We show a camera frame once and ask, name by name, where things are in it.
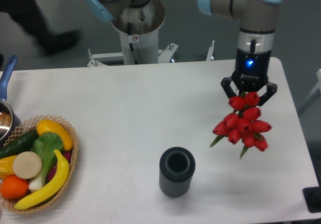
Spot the round beige disc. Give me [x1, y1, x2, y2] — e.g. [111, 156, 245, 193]
[13, 151, 42, 179]

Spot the blue handled saucepan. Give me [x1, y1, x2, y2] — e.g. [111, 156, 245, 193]
[1, 55, 21, 148]

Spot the black device at table edge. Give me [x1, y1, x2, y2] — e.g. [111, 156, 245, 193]
[302, 186, 320, 213]

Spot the red tulip bouquet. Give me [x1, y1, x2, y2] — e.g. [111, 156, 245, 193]
[210, 91, 272, 158]

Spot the orange fruit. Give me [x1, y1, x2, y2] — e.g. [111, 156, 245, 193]
[1, 175, 29, 200]

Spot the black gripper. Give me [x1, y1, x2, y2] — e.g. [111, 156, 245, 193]
[221, 49, 277, 106]

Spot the yellow banana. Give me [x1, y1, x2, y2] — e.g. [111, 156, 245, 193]
[14, 150, 70, 210]

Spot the dark grey ribbed vase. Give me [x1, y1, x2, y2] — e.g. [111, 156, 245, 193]
[159, 147, 196, 197]

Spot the woven wicker basket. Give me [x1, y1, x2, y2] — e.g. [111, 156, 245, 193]
[1, 115, 78, 214]

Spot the purple red vegetable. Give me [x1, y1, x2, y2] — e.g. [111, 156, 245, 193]
[47, 150, 72, 182]

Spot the yellow bell pepper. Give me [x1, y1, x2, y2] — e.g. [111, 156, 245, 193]
[0, 155, 17, 180]

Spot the green cucumber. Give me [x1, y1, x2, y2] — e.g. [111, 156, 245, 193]
[1, 129, 39, 159]

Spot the white frame at right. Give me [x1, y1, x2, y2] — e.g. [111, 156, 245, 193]
[297, 69, 320, 117]

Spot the green bok choy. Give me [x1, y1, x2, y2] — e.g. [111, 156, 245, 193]
[29, 132, 63, 192]

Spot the person leg in black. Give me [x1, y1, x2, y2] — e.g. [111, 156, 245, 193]
[1, 0, 80, 55]

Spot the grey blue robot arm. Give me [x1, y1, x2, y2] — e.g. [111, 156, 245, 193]
[85, 0, 281, 105]

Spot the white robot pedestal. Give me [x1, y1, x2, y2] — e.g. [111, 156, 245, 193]
[86, 0, 216, 67]

